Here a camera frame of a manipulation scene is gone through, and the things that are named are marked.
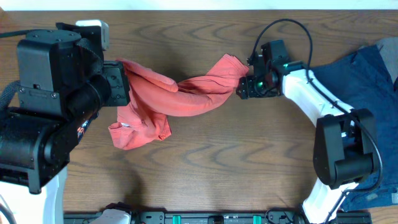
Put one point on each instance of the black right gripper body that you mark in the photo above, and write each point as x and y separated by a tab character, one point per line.
259	86

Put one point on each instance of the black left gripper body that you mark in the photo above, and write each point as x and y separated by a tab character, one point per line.
116	83

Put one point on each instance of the red orange t-shirt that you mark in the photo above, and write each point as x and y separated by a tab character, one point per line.
154	97

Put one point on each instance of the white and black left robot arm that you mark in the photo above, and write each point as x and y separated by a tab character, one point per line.
35	152

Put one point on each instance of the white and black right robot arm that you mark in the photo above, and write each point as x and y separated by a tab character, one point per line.
345	151

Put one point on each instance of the black patterned folded garment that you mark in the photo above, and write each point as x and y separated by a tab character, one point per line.
83	127

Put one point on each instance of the navy blue garment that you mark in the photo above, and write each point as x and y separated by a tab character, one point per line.
361	80

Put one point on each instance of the grey garment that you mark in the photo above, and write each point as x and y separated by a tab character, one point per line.
388	51

